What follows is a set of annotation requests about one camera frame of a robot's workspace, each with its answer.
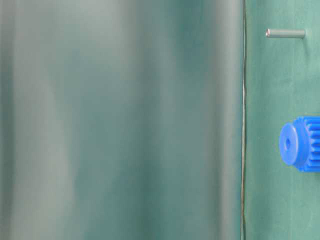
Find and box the grey metal shaft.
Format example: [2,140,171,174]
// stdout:
[265,28,306,39]

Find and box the small blue plastic gear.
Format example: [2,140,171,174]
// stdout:
[278,116,320,173]

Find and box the green cloth mat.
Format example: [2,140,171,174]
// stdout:
[244,0,320,240]

